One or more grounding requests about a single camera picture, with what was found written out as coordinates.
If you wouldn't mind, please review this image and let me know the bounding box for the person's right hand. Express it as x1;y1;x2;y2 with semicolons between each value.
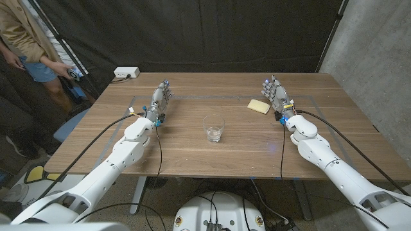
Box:
2;51;26;71

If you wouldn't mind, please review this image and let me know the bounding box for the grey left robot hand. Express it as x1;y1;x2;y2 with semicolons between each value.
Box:
144;79;175;128

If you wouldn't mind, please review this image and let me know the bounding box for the person's left hand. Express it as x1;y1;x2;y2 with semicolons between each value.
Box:
51;61;75;80

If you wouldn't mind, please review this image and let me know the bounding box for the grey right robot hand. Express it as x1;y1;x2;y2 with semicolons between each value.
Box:
261;75;297;122

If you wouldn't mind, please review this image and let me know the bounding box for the yellow sponge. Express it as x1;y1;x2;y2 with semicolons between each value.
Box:
247;99;271;115

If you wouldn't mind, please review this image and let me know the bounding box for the clear glass cup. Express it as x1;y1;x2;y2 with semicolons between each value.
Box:
202;114;225;143

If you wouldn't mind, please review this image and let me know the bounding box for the person's left forearm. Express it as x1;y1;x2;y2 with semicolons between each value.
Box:
39;54;57;70

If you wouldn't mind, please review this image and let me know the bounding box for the blue box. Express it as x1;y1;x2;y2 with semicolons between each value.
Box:
72;85;88;99

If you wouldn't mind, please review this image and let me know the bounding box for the black backdrop stand pole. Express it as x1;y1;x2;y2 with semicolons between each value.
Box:
28;0;99;96
315;0;349;74

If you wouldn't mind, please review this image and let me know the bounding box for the person in tan jacket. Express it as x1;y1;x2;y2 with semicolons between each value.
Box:
0;0;87;113

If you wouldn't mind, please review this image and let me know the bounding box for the white power strip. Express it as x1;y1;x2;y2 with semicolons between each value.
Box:
113;66;141;79

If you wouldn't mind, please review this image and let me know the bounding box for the blue chair seat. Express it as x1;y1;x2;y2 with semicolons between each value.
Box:
53;107;92;144

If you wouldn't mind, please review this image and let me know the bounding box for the black backdrop curtain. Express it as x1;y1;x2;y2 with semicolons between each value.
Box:
31;0;344;97

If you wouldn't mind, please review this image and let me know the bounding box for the round black fan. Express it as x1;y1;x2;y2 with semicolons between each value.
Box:
146;176;170;190

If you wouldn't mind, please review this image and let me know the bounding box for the white table leg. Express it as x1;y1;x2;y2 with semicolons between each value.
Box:
292;179;313;221
129;176;148;215

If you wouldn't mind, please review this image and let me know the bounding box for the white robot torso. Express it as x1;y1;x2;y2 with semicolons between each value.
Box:
173;191;267;231

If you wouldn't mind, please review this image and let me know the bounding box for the black power strip cable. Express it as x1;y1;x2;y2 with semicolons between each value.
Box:
110;74;132;84

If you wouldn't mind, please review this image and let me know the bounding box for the thin black left wrist cable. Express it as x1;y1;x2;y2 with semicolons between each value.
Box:
144;125;163;231

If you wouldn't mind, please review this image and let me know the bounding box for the thin right wrist cable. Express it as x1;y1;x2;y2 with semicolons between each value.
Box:
280;124;286;180

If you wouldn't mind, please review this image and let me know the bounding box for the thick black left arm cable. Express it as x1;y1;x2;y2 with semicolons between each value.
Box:
37;112;146;200

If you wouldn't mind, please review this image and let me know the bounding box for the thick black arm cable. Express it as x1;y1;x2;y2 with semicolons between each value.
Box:
37;112;146;200
295;110;411;196

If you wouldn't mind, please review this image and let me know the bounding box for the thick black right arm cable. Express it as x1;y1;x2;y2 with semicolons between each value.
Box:
295;110;411;196

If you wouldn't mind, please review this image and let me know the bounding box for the black looping floor cable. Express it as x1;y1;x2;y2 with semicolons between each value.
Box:
74;201;167;231

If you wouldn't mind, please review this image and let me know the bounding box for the grey floor cable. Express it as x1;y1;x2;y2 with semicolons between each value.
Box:
250;178;290;225

